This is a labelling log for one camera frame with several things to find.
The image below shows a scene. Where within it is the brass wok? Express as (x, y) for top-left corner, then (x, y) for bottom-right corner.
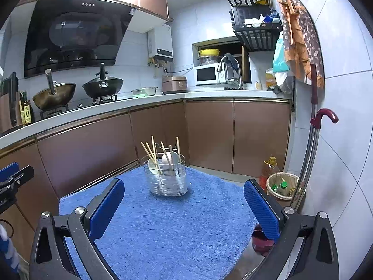
(33, 69), (77, 111)

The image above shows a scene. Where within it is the black wall rack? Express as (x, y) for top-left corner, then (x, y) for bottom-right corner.
(224, 0), (283, 51)

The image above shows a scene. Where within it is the oil bottle on counter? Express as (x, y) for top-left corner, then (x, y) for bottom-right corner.
(22, 91), (33, 124)

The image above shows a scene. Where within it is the clear cutlery holder basket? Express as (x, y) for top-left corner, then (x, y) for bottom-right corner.
(142, 143), (187, 196)

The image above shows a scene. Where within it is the steel bowl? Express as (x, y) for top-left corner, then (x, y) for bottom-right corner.
(132, 87), (158, 97)

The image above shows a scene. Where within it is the black wok with lid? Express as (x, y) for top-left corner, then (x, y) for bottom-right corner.
(82, 63), (124, 98)

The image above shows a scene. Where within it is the red hook-handled metal cane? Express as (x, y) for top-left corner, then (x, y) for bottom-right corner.
(293, 108), (339, 210)

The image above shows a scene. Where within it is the white microwave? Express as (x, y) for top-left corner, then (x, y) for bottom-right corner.
(195, 63), (226, 86)

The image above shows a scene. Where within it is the blue fluffy mat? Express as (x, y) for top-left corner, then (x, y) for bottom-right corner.
(58, 166), (260, 280)

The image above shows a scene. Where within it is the black range hood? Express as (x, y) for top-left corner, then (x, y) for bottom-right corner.
(24, 0), (137, 79)

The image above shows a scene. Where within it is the brown rice cooker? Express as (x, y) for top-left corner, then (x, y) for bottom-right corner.
(162, 76), (187, 95)

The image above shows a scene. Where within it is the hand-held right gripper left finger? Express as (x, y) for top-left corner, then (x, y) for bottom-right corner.
(29, 178), (125, 280)

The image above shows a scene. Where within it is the steel kitchen faucet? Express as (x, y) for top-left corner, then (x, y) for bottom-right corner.
(217, 54), (244, 90)

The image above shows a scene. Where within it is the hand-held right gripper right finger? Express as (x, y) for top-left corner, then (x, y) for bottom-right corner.
(244, 179), (347, 280)

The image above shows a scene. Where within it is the grey plastic bag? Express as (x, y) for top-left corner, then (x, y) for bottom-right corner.
(275, 73), (295, 95)

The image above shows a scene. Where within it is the black knife block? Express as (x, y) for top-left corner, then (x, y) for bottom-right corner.
(0, 72), (19, 133)

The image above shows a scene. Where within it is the floral orange apron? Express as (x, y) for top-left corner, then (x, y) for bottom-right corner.
(273, 0), (325, 88)

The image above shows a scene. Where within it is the wicker basket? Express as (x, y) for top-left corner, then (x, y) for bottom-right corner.
(266, 173), (305, 207)

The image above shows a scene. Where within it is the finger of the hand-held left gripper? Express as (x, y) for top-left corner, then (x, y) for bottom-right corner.
(0, 165), (35, 191)
(0, 161), (20, 182)

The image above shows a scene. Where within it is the steel basin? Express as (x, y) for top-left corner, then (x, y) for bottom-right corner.
(198, 56), (220, 66)

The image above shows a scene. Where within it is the wooden cutting board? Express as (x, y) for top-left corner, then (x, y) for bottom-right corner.
(241, 45), (251, 84)

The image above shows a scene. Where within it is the gas stove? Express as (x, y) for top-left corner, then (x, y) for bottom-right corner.
(38, 95), (120, 120)

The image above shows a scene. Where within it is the teal plastic bag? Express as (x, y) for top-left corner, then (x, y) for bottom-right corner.
(272, 33), (292, 73)

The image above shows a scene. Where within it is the cooking oil bottle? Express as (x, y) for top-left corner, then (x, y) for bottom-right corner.
(259, 157), (281, 193)

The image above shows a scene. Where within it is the white water heater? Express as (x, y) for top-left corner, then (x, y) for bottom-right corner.
(147, 23), (174, 63)

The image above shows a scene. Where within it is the dark red stool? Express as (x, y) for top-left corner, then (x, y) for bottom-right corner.
(252, 224), (276, 257)

